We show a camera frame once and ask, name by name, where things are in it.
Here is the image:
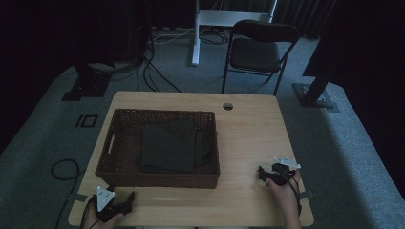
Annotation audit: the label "black stand with square base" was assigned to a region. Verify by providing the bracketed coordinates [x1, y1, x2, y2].
[61, 62, 117, 103]

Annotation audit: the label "hand-held gripper cable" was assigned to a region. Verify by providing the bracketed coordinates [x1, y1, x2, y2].
[78, 194, 100, 229]
[280, 165, 304, 217]

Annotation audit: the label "black cables on floor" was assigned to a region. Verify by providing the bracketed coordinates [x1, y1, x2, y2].
[108, 41, 183, 94]

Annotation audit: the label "brown wicker basket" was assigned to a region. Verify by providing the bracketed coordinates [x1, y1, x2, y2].
[95, 108, 222, 190]

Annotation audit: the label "black slanted stand with base plate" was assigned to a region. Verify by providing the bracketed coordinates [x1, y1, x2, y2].
[291, 71, 341, 114]

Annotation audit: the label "left hand-held gripper cable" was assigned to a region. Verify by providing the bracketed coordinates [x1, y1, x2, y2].
[78, 194, 100, 229]

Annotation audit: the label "white cable on floor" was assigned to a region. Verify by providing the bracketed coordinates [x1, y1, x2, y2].
[152, 26, 196, 46]

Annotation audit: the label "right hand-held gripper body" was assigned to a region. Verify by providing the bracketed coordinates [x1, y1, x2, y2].
[268, 156, 302, 187]

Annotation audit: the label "black folding chair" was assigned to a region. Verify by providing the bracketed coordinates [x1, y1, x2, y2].
[221, 18, 302, 97]

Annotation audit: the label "right hand-held gripper cable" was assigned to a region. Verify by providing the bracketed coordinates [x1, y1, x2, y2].
[280, 165, 304, 217]

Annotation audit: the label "person's right hand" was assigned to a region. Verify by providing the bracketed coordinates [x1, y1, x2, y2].
[265, 169, 303, 212]

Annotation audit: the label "black looped cable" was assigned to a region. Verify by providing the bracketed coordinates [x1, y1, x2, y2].
[51, 157, 85, 182]

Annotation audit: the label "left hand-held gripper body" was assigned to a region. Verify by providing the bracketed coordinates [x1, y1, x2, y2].
[92, 185, 132, 223]

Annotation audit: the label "person's left hand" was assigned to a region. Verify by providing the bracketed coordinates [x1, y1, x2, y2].
[81, 199, 125, 229]

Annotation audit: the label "dark cloth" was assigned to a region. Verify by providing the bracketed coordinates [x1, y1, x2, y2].
[137, 119, 216, 176]

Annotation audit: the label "white metal desk frame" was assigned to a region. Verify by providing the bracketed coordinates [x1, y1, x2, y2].
[190, 0, 279, 67]

